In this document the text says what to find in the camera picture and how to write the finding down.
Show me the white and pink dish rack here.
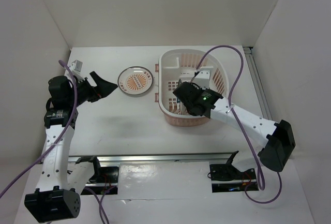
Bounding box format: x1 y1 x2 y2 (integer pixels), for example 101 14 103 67
156 49 230 127

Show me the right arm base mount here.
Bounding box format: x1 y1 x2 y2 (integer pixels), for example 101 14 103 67
207 164 259 193

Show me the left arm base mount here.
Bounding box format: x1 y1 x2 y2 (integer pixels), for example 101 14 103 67
85 166 119 195

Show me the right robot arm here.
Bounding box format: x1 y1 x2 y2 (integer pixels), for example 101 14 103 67
173 82 295 178

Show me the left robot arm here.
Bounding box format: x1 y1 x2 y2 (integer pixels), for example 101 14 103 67
24 71 118 223

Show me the aluminium side rail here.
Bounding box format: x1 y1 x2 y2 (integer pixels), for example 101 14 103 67
243 47 272 120

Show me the plate with orange sunburst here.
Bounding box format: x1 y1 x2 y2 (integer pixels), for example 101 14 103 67
117 66 154 97

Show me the aluminium front rail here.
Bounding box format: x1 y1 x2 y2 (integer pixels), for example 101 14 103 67
67 150 240 164

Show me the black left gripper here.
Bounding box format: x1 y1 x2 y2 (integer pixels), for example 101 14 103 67
68 71 117 107

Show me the plate with red characters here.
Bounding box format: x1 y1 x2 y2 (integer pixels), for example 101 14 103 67
180 102 189 115

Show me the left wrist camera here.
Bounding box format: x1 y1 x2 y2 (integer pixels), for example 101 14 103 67
69 60 83 73

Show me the plate with dark blue rim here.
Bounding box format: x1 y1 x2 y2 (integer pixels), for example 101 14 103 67
176 78 183 113

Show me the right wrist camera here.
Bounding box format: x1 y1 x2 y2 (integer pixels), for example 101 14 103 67
191 69 210 89

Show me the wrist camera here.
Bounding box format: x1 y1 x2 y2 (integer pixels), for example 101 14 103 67
69 60 83 73
191 69 210 89

